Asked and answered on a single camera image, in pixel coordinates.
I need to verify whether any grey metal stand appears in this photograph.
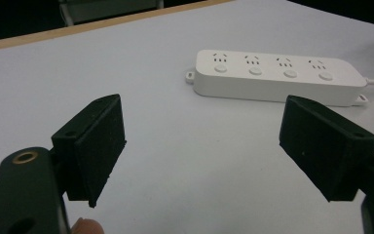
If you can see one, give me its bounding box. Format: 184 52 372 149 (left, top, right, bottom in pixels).
57 0 165 27

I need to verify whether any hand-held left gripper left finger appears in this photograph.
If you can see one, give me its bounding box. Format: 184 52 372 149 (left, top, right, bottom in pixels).
51 94 128 209

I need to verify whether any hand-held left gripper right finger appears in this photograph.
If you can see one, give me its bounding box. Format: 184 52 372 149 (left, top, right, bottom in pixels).
279 95 374 203

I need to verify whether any white power strip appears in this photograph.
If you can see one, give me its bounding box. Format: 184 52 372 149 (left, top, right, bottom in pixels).
185 49 370 107

